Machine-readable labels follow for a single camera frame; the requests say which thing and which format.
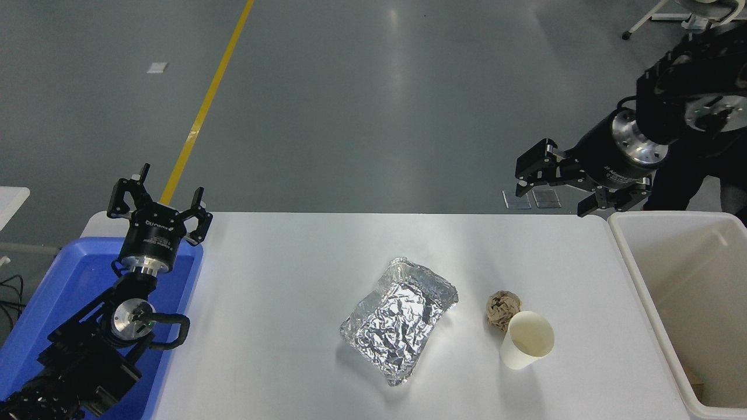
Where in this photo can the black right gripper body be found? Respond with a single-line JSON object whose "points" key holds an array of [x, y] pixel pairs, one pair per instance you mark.
{"points": [[601, 157]]}

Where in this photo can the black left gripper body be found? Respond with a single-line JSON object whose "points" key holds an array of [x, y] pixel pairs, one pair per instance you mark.
{"points": [[153, 242]]}

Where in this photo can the white paper cup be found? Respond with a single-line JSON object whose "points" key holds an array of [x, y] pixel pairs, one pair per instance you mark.
{"points": [[522, 344]]}

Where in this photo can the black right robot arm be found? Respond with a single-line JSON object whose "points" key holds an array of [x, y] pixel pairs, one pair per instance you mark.
{"points": [[688, 76]]}

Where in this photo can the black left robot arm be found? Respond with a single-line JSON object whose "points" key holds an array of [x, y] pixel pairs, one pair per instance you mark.
{"points": [[87, 361]]}

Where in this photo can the metal floor plate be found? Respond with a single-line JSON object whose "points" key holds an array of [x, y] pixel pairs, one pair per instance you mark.
{"points": [[518, 202], [547, 198]]}

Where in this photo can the person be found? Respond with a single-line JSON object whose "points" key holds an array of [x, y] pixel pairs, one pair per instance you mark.
{"points": [[683, 175]]}

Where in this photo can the blue plastic tray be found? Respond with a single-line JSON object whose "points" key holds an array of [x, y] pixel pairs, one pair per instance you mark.
{"points": [[64, 286]]}

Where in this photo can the large pale plastic bin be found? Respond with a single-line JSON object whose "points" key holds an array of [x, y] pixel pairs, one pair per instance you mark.
{"points": [[688, 280]]}

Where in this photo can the grey metal bar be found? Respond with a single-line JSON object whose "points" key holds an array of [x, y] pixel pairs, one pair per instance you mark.
{"points": [[29, 249]]}

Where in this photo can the small white side table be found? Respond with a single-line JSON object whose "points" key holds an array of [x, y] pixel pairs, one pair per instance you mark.
{"points": [[11, 201]]}

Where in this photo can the crumpled tan paper ball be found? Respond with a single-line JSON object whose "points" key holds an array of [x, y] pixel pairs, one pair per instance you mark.
{"points": [[501, 306]]}

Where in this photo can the crumpled foil tray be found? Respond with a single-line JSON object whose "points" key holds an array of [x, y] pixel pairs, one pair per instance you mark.
{"points": [[397, 324]]}

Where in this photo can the white wheeled chair frame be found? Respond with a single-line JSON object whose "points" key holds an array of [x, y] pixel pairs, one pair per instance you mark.
{"points": [[645, 19]]}

